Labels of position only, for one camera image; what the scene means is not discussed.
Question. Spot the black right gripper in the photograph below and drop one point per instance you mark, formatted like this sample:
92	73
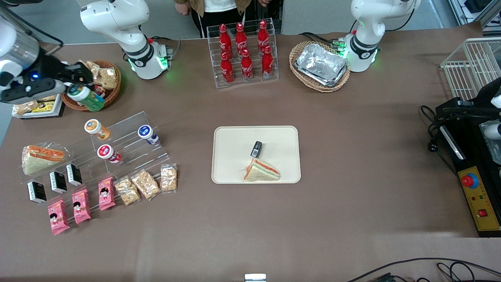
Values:
53	67

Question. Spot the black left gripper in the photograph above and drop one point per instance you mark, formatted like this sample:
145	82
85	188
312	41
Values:
486	95

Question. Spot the green gum bottle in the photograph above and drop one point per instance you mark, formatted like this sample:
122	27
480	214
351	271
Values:
88	100

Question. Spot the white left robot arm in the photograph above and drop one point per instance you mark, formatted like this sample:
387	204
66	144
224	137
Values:
368	23

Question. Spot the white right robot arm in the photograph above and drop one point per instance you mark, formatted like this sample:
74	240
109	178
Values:
117	19

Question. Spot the white snack tray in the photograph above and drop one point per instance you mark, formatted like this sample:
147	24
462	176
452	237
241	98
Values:
58	105

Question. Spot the orange gum bottle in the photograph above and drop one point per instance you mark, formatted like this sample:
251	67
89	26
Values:
96	128

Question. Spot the red gum bottle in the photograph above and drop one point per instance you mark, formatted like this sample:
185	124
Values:
106	152

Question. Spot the blue gum bottle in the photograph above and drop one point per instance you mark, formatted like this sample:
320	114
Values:
146	133

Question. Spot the silver foil tray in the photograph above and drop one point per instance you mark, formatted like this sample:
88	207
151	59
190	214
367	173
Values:
321	64

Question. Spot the beige plastic tray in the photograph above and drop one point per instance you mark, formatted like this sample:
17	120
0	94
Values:
235	164

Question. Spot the small black gum box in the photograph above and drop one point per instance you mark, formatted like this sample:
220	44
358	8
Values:
256	149

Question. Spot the clear crispy snack pack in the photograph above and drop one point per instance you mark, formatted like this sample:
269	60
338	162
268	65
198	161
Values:
94	67
107	78

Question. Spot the dark wicker basket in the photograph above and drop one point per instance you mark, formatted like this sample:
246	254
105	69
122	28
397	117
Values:
113	93

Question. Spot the clear puffed snack pack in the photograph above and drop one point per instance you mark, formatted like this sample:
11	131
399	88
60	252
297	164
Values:
25	108
47	98

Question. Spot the yellow snack pack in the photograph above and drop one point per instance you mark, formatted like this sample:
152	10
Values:
44	107

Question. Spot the large wrapped triangle sandwich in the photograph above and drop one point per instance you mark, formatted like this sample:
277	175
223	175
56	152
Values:
39	160

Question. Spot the black control box yellow panel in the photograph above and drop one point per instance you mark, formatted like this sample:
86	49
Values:
479	203

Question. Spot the clear acrylic stepped stand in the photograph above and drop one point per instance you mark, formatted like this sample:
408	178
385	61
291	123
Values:
133	156

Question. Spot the black snack box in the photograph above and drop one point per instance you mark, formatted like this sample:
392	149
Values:
36	192
74	174
58	182

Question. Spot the pink snack pack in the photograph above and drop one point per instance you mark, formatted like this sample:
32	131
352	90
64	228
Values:
106	194
81	206
58	217

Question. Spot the clear peanut brittle pack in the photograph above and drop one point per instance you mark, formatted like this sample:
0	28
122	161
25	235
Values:
168	178
127	191
145	185

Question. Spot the red cola bottle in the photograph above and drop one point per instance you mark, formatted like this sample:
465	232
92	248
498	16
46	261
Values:
240	37
224	39
247	67
267	63
227	70
263	35

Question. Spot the standing person brown jacket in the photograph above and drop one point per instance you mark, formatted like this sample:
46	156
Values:
219	8

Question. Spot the light wicker basket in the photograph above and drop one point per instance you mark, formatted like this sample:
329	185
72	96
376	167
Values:
293	55

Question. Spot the clear acrylic bottle rack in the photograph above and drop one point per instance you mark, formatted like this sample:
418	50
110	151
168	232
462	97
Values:
274	70

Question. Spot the small wrapped triangle sandwich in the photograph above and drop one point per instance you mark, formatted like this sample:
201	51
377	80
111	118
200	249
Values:
260	173

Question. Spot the small white box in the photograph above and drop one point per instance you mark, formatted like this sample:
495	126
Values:
255	278

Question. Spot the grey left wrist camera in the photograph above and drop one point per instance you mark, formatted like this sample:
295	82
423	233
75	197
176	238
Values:
495	131

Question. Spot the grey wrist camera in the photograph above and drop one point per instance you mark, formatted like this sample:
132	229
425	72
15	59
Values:
495	131
31	90

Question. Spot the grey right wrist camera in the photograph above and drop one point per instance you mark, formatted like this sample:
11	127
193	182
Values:
31	90

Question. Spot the aluminium frame shelf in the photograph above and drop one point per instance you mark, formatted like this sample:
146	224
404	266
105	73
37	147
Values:
489	15

